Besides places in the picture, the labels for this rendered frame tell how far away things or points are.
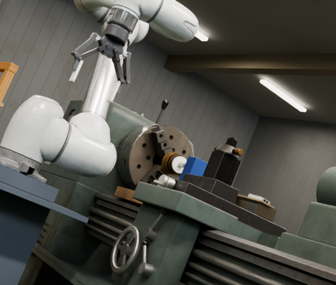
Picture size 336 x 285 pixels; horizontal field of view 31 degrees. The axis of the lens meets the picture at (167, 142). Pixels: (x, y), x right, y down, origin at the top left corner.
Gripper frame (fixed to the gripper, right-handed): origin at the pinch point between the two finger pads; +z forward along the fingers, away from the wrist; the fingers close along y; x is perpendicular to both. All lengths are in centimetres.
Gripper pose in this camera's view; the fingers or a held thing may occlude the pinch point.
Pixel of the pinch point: (92, 88)
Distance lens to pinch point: 183.3
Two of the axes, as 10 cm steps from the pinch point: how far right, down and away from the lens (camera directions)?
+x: 4.9, 0.6, -8.7
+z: -3.8, 9.1, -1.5
